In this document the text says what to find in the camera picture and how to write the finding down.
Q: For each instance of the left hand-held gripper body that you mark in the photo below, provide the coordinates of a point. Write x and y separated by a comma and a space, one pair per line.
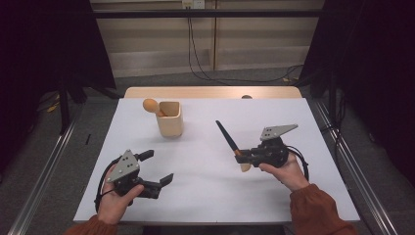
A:
125, 166

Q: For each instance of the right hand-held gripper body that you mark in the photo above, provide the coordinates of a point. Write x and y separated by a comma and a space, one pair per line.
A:
272, 153

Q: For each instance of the small slim makeup brush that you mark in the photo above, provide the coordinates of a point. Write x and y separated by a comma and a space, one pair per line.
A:
225, 133

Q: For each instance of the beige square cup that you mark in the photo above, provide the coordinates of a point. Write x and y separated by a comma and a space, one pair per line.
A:
171, 127

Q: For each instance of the large round makeup brush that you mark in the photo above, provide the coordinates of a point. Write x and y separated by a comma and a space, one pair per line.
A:
150, 105

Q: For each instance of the person's right hand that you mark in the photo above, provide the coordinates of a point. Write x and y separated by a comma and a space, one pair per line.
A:
290, 174

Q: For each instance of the person's left hand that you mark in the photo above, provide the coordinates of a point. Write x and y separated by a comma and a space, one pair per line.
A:
112, 205

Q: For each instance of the white table mat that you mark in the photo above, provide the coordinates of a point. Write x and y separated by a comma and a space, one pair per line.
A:
202, 202

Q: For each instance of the small black stick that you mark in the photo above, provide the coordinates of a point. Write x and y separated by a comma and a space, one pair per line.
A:
88, 139

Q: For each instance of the yellow floor strip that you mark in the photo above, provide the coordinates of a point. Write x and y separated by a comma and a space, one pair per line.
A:
54, 107
287, 79

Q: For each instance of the black metal stand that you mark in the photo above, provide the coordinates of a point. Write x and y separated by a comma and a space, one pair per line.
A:
332, 98
64, 107

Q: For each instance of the black curtain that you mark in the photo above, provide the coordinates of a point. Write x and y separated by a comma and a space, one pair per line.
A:
375, 65
39, 49

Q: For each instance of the black horizontal bar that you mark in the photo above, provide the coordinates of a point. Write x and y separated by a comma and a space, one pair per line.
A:
208, 13

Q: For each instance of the metal floor rail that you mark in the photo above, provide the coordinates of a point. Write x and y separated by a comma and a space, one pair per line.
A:
365, 182
42, 182

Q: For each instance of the vertical wall trim strip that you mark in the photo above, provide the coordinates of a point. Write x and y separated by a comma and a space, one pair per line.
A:
215, 39

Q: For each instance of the white wall socket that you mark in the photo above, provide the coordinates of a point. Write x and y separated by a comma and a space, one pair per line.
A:
194, 4

